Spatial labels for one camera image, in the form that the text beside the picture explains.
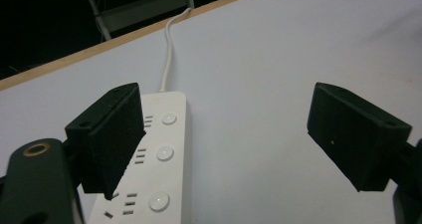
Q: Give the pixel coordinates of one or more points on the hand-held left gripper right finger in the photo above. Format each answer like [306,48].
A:
[355,141]

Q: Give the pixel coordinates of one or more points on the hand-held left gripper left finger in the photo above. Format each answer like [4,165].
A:
[109,141]

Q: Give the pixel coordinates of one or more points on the white power strip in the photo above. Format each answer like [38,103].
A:
[159,164]

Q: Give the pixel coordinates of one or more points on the metal stand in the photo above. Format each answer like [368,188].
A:
[139,8]

